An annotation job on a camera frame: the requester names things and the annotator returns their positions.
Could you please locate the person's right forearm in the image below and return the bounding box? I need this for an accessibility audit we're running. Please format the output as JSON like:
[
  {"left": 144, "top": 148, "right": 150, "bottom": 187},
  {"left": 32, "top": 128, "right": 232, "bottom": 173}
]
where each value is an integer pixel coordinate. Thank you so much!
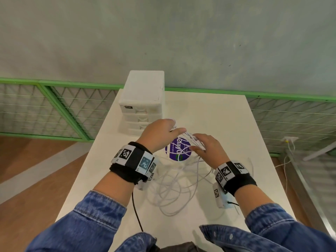
[{"left": 232, "top": 184, "right": 336, "bottom": 252}]

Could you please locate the green metal mesh fence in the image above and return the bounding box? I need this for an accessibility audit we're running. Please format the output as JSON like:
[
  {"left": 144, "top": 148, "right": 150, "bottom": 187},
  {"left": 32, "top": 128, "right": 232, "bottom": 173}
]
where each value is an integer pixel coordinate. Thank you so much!
[{"left": 0, "top": 78, "right": 336, "bottom": 158}]

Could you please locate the person's left forearm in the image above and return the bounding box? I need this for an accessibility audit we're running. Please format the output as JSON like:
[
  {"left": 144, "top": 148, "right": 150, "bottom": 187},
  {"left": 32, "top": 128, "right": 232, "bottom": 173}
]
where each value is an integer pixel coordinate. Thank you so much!
[{"left": 26, "top": 170, "right": 137, "bottom": 252}]

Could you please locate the round purple sticker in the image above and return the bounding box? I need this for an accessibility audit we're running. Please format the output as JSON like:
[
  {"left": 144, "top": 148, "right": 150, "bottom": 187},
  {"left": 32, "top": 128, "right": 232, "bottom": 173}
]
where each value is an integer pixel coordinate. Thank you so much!
[{"left": 164, "top": 136, "right": 195, "bottom": 162}]

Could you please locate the black right wristband with markers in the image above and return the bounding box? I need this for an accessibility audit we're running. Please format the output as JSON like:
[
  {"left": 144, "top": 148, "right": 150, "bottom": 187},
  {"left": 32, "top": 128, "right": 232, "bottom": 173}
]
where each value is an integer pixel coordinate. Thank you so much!
[{"left": 212, "top": 160, "right": 257, "bottom": 209}]

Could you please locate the black wristband with markers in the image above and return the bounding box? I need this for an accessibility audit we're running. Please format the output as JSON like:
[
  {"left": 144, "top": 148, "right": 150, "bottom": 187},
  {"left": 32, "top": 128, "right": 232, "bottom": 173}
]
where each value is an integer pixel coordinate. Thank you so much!
[
  {"left": 109, "top": 142, "right": 158, "bottom": 191},
  {"left": 212, "top": 160, "right": 257, "bottom": 209}
]

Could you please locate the grey metal frame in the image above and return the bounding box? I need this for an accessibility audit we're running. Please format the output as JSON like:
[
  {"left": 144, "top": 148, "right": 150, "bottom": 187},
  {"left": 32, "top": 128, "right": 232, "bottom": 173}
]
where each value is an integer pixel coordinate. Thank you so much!
[{"left": 285, "top": 141, "right": 336, "bottom": 238}]

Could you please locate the blue denim shirt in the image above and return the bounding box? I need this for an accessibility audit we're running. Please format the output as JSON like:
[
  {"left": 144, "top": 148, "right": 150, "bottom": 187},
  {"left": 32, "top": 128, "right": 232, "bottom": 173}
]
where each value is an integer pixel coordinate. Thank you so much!
[{"left": 115, "top": 224, "right": 265, "bottom": 252}]

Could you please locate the white plastic drawer unit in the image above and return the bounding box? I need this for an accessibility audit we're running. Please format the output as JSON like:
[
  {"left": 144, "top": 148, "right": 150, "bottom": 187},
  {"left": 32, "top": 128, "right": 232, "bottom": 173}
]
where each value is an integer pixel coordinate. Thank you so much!
[{"left": 118, "top": 70, "right": 165, "bottom": 137}]

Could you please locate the thin white charger cable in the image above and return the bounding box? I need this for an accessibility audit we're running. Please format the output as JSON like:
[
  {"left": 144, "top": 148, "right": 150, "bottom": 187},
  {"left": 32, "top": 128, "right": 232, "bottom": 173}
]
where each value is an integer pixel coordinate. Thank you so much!
[{"left": 275, "top": 141, "right": 296, "bottom": 198}]

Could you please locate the person's right hand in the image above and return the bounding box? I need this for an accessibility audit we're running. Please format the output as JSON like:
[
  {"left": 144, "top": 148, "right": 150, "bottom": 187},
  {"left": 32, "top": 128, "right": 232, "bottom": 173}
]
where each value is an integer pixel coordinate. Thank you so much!
[{"left": 190, "top": 133, "right": 232, "bottom": 170}]

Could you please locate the black wrist sensor cable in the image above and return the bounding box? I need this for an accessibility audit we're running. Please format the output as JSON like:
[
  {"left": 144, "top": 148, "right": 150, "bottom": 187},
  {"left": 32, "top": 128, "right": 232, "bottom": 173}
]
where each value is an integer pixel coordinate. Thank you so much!
[{"left": 131, "top": 185, "right": 144, "bottom": 232}]

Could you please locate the person's left hand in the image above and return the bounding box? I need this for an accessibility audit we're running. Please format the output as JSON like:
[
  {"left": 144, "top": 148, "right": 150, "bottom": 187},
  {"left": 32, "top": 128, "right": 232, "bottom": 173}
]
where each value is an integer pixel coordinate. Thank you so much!
[{"left": 136, "top": 118, "right": 187, "bottom": 154}]

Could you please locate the black left wristband with markers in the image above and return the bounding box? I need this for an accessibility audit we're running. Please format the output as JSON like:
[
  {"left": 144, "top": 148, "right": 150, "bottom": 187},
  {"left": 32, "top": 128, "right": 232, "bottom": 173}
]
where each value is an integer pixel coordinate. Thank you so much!
[{"left": 109, "top": 142, "right": 158, "bottom": 191}]

